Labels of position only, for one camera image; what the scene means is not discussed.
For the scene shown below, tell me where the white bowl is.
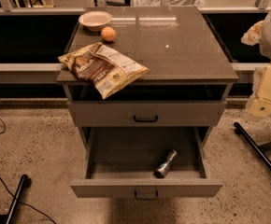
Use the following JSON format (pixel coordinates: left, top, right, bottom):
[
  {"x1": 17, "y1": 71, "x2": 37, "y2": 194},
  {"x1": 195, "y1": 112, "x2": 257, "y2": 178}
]
[{"x1": 78, "y1": 11, "x2": 112, "y2": 32}]

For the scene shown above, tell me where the black stand leg left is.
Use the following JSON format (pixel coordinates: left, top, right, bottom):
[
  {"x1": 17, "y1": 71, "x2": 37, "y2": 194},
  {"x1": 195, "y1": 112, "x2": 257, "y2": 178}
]
[{"x1": 5, "y1": 175, "x2": 31, "y2": 224}]

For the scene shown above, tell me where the grey metal railing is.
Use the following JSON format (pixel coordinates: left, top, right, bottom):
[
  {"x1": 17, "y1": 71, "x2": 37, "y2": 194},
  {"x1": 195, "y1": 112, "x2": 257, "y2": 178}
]
[{"x1": 0, "y1": 0, "x2": 271, "y2": 85}]

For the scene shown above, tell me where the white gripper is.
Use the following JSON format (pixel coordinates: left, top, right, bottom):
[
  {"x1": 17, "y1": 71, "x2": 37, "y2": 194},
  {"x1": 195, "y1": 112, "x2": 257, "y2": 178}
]
[{"x1": 241, "y1": 21, "x2": 271, "y2": 119}]

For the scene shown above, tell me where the black floor cable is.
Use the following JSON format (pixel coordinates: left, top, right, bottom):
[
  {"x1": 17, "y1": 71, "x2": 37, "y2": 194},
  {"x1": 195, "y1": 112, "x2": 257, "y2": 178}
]
[{"x1": 0, "y1": 109, "x2": 58, "y2": 224}]

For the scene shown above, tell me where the orange fruit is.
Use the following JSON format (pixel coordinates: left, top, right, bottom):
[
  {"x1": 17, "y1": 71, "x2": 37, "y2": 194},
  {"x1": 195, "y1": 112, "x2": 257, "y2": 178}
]
[{"x1": 101, "y1": 27, "x2": 116, "y2": 42}]

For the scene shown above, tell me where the yellow brown chip bag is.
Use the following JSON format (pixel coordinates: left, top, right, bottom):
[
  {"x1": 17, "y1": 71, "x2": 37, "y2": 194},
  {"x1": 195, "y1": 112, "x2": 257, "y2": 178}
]
[{"x1": 58, "y1": 42, "x2": 149, "y2": 99}]

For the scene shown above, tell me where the open grey middle drawer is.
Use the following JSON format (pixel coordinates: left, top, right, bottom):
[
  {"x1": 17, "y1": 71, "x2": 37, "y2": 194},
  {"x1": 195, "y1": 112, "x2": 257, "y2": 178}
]
[{"x1": 71, "y1": 127, "x2": 222, "y2": 200}]

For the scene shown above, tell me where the closed grey top drawer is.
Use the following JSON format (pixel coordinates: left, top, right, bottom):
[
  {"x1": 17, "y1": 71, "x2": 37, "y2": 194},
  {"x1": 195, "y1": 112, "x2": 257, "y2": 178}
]
[{"x1": 68, "y1": 101, "x2": 226, "y2": 127}]

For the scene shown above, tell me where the grey drawer cabinet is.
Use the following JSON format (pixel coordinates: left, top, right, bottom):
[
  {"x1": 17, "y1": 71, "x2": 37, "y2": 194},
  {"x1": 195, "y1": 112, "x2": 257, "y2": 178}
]
[{"x1": 56, "y1": 5, "x2": 239, "y2": 202}]

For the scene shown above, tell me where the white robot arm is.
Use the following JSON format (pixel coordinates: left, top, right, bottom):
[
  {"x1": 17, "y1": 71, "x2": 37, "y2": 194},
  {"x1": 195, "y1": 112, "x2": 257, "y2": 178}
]
[{"x1": 241, "y1": 10, "x2": 271, "y2": 120}]

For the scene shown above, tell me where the silver redbull can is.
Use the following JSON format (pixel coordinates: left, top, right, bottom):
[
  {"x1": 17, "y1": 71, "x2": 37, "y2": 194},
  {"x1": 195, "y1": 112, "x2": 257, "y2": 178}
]
[{"x1": 154, "y1": 149, "x2": 178, "y2": 178}]

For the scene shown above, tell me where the black stand leg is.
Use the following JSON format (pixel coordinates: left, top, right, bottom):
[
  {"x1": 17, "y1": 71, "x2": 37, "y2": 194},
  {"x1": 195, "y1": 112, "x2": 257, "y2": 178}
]
[
  {"x1": 5, "y1": 175, "x2": 31, "y2": 224},
  {"x1": 234, "y1": 122, "x2": 271, "y2": 172}
]

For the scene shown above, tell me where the black stand leg right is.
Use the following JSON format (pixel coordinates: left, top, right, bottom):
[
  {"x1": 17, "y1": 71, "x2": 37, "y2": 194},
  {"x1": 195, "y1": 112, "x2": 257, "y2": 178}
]
[{"x1": 234, "y1": 122, "x2": 271, "y2": 172}]

